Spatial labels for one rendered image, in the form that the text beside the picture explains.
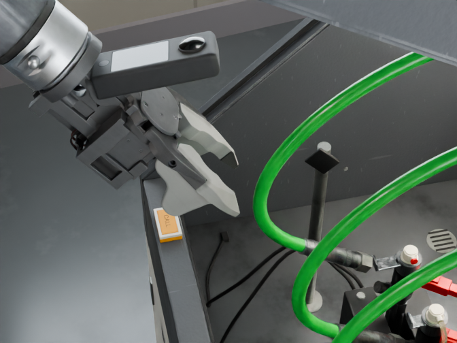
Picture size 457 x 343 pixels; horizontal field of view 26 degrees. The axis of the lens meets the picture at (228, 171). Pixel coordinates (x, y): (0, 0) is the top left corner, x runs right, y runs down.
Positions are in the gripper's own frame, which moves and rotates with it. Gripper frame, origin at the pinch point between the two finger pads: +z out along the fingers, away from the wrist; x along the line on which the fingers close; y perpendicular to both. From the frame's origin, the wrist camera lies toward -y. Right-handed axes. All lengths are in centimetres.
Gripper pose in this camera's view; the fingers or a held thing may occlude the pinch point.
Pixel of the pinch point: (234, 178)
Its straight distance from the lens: 96.5
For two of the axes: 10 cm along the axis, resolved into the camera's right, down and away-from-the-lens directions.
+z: 6.9, 5.8, 4.3
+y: -7.2, 5.7, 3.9
